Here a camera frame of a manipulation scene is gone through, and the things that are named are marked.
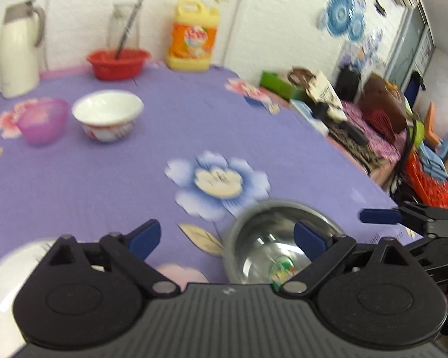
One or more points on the green box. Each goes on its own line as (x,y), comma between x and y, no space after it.
(276,82)

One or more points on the medium blue paper fan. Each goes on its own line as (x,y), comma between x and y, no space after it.
(356,28)

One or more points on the red mesh bag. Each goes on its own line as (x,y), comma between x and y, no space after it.
(379,125)

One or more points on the wall poster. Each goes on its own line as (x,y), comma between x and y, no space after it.
(362,52)

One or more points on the white bowl with red pattern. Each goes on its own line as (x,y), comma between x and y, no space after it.
(108,108)

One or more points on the large blue paper fan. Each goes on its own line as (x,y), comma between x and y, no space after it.
(339,13)

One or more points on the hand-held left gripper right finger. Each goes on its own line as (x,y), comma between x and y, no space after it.
(310,240)

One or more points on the white plate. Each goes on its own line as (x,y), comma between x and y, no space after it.
(3,279)

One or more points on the purple floral tablecloth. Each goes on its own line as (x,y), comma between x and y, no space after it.
(134,179)

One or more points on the glass door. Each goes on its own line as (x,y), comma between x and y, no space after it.
(414,44)

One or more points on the pink plastic bowl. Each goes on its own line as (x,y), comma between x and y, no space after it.
(41,126)

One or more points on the white thermos jug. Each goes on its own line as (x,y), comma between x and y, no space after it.
(18,56)

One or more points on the black stirring stick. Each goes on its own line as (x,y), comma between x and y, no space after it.
(131,22)

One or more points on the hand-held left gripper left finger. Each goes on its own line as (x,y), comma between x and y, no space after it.
(145,236)

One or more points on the white tote bag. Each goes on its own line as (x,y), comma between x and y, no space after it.
(323,89)

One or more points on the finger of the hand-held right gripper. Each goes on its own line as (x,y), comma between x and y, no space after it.
(380,216)

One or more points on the red plastic basket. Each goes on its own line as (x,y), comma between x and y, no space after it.
(115,69)

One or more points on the patterned side table cloth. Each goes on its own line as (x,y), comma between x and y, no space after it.
(384,153)

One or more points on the stainless steel bowl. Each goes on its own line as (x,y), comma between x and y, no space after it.
(261,246)

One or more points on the orange plastic crate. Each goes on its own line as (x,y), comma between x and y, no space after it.
(429,186)

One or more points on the brown bag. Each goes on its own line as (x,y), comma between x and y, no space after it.
(384,97)

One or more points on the long black device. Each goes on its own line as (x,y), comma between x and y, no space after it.
(354,132)

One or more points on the yellow detergent bottle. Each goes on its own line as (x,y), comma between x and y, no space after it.
(190,44)

